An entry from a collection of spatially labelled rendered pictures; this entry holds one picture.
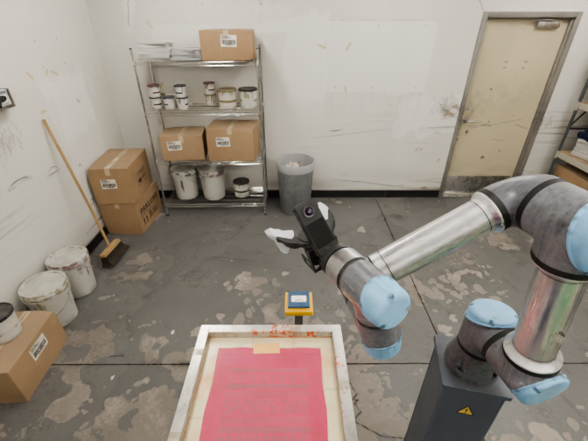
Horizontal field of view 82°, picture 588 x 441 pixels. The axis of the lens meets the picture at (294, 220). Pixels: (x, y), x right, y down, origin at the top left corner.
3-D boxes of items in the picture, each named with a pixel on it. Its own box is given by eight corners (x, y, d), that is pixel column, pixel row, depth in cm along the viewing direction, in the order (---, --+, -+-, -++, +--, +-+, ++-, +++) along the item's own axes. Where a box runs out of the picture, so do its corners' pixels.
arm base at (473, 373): (490, 346, 107) (500, 325, 102) (505, 391, 94) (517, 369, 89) (440, 339, 110) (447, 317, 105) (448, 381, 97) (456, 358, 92)
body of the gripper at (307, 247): (301, 260, 77) (329, 290, 67) (290, 231, 72) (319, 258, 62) (328, 244, 78) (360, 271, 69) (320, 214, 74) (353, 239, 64)
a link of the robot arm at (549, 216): (517, 352, 92) (579, 171, 63) (565, 404, 80) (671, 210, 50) (477, 363, 91) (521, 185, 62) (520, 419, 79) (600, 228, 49)
